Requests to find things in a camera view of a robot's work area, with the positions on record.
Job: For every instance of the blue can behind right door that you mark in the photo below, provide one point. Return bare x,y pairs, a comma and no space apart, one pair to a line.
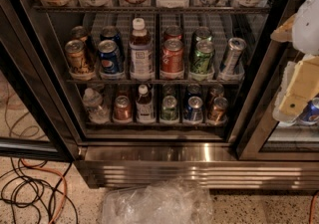
310,115

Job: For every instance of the blue can middle rear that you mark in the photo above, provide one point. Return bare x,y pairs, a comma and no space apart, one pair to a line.
113,33

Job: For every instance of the dark can middle rear left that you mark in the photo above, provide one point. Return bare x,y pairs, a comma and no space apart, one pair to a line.
81,33

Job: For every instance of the small tea bottle bottom shelf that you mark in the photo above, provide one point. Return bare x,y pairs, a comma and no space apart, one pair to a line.
145,106

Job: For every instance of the bronze can bottom shelf front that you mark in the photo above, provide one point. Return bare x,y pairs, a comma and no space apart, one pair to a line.
217,112

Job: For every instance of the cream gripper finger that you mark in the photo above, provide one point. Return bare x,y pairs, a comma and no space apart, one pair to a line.
302,88
284,32

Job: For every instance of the blue pepsi can front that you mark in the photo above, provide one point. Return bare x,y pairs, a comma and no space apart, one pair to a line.
110,57

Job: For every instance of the blue can bottom shelf front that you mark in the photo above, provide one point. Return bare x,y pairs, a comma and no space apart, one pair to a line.
193,110

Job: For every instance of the green can bottom shelf front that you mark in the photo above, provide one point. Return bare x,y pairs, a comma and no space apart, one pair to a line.
169,109

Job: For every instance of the tall tea bottle white cap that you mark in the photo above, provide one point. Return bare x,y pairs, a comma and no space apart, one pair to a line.
141,51

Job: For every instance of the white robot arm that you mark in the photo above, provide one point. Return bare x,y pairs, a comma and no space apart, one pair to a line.
305,39

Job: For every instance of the right fridge glass door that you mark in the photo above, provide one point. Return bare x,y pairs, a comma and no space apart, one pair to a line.
281,81

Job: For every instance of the copper can bottom shelf front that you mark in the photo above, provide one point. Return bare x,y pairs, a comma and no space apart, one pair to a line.
123,109

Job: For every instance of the green soda can front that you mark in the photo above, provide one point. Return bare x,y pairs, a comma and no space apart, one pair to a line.
201,57

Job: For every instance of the gold brown can middle shelf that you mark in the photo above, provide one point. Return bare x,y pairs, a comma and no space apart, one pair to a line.
78,57

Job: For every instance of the clear plastic bag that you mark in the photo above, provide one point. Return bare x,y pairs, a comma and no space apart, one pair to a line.
175,201

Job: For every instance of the open fridge door left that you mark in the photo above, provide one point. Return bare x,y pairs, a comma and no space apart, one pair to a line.
25,72

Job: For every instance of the silver slim can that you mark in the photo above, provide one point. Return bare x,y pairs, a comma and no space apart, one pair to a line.
234,49

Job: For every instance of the green can middle rear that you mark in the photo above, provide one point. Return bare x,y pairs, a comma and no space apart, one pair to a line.
201,33

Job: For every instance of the red can middle rear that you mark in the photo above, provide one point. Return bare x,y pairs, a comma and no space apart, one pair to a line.
172,32

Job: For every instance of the clear water bottle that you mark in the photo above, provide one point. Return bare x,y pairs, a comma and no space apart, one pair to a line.
96,107

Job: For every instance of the red soda can front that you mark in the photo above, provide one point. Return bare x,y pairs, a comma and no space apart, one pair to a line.
172,56

